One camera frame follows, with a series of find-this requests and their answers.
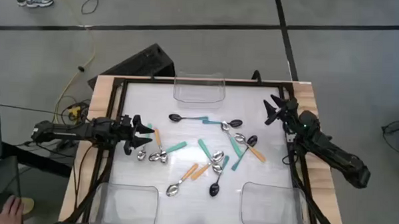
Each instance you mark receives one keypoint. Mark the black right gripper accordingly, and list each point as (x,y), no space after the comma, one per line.
(289,112)

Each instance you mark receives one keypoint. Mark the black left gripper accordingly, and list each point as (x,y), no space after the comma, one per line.
(125,132)

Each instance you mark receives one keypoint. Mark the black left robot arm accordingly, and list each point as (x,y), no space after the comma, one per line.
(69,131)

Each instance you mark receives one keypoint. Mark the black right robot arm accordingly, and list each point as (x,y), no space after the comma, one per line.
(334,156)

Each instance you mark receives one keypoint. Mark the black clamp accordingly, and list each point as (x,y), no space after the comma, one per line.
(256,77)

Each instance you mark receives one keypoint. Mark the yellow plug box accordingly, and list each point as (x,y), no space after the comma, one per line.
(74,112)

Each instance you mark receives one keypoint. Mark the black perforated crate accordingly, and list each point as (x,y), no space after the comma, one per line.
(138,65)

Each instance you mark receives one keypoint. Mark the clear plastic bin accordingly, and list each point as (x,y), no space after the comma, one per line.
(272,207)
(200,92)
(123,205)

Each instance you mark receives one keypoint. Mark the yellow disc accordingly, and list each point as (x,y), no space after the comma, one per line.
(29,206)

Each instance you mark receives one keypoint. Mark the black side table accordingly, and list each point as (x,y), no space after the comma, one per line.
(4,178)

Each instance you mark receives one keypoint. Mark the black computer mouse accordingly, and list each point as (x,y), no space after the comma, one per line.
(1,198)

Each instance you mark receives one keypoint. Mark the person's hand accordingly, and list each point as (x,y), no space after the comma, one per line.
(6,213)

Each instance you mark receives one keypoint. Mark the black metal table frame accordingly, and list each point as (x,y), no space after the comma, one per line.
(140,80)

